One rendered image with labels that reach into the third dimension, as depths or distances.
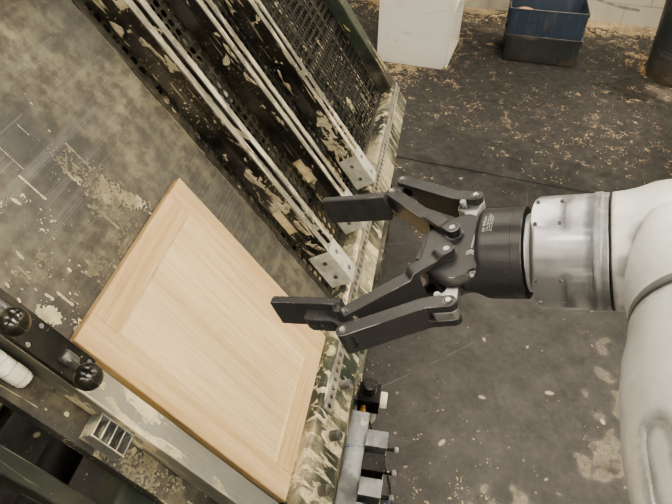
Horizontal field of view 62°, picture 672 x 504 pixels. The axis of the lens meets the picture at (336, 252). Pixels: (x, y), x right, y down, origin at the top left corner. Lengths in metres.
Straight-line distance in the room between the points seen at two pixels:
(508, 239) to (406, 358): 2.15
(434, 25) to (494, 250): 4.34
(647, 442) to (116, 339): 0.85
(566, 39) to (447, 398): 3.40
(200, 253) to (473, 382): 1.61
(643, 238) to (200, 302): 0.91
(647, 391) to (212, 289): 0.98
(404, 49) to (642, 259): 4.52
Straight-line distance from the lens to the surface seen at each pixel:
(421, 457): 2.34
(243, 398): 1.21
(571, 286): 0.44
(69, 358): 0.92
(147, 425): 1.01
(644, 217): 0.43
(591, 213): 0.44
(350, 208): 0.58
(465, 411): 2.47
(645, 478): 0.33
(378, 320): 0.45
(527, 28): 5.05
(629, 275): 0.42
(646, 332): 0.36
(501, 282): 0.45
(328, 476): 1.36
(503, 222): 0.45
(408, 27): 4.80
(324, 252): 1.52
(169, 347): 1.10
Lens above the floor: 2.07
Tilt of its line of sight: 44 degrees down
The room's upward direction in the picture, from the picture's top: straight up
